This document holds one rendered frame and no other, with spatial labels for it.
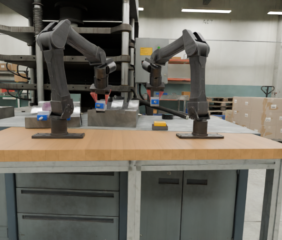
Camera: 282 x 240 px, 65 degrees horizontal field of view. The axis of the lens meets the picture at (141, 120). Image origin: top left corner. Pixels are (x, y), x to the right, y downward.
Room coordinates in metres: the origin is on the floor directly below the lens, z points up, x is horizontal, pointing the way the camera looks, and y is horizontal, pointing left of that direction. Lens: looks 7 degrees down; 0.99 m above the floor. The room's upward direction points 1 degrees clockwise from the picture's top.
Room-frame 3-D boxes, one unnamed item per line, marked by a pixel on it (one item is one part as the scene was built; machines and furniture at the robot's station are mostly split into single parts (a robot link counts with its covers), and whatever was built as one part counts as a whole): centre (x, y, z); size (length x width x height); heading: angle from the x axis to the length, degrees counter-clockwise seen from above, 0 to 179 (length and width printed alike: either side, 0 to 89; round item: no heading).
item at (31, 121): (1.34, 0.51, 0.86); 0.50 x 0.26 x 0.11; 16
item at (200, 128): (0.95, -0.26, 0.84); 0.20 x 0.07 x 0.08; 96
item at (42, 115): (1.06, 0.48, 0.86); 0.13 x 0.05 x 0.05; 16
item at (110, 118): (1.41, 0.15, 0.87); 0.50 x 0.26 x 0.14; 178
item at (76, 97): (2.22, 0.67, 0.87); 0.50 x 0.27 x 0.17; 178
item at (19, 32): (2.30, 0.70, 1.45); 1.29 x 0.82 x 0.19; 88
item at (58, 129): (0.89, 0.34, 0.84); 0.20 x 0.07 x 0.08; 96
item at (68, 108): (0.90, 0.33, 0.90); 0.09 x 0.06 x 0.06; 59
